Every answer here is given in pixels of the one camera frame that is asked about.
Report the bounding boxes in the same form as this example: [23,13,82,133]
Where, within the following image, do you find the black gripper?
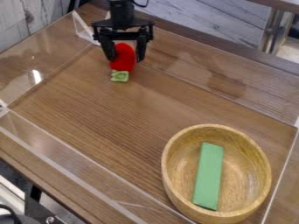
[90,18,154,62]

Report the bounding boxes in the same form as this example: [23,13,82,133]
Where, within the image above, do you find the red plush strawberry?
[109,43,136,82]

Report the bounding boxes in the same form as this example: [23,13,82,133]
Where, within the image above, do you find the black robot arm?
[90,0,154,62]

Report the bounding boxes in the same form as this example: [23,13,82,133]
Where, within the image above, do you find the metal table leg background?
[261,9,294,55]

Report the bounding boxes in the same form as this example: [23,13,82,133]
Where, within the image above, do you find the green rectangular block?
[190,143,224,211]

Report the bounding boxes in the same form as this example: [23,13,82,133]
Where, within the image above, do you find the wooden oval bowl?
[161,124,272,224]

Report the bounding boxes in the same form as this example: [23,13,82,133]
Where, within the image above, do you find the clear acrylic corner bracket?
[70,11,98,46]

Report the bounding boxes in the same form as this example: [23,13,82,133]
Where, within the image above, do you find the clear acrylic tray wall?
[0,104,194,224]

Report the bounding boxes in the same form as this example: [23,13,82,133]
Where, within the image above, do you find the black cable bottom left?
[0,203,23,224]

